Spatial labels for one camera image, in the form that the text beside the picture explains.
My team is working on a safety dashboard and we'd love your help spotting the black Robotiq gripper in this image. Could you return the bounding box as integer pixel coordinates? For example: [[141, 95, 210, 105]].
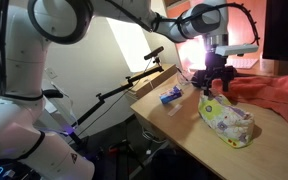
[[199, 49, 238, 100]]

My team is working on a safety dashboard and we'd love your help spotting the dark purple pouch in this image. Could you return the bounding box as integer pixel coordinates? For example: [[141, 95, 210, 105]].
[[191, 68, 240, 88]]

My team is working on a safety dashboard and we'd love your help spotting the white keyboard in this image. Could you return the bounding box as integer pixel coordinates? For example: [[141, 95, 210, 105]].
[[228, 57, 259, 70]]

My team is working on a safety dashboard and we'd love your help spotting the clear plastic cup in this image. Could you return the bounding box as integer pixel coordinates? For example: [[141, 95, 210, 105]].
[[176, 66, 192, 87]]

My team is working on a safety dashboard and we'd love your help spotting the blue tissue pack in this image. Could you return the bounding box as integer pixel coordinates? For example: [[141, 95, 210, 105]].
[[158, 84, 184, 105]]

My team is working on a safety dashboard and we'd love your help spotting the orange towel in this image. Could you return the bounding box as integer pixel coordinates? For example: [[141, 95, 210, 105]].
[[211, 72, 288, 126]]

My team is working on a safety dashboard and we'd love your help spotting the small white paper strip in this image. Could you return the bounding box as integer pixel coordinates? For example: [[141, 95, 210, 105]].
[[167, 103, 184, 117]]

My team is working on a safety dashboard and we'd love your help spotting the wooden desk shelf unit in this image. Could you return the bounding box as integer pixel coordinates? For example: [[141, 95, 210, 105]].
[[163, 0, 288, 77]]

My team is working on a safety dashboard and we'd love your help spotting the light wooden box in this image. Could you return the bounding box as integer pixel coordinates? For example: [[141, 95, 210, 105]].
[[121, 63, 178, 100]]

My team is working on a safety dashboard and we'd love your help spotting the black computer monitor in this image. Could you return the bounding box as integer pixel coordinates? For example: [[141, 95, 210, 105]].
[[262, 0, 288, 63]]

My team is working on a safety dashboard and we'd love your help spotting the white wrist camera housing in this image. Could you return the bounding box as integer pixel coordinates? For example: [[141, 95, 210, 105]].
[[214, 43, 260, 57]]

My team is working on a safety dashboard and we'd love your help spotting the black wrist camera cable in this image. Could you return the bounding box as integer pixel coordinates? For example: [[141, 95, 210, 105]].
[[152, 2, 261, 46]]

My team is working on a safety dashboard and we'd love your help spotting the black stereo camera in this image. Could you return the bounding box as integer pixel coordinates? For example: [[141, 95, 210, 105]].
[[143, 45, 165, 61]]

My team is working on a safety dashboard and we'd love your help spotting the white cable bundle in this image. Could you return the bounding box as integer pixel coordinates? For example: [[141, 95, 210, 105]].
[[141, 128, 168, 145]]

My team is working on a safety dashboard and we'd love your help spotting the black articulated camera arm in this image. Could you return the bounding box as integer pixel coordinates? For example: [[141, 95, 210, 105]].
[[71, 56, 165, 146]]

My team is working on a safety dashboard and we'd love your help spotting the white wall outlet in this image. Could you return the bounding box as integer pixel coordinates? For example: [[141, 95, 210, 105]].
[[44, 67, 59, 80]]

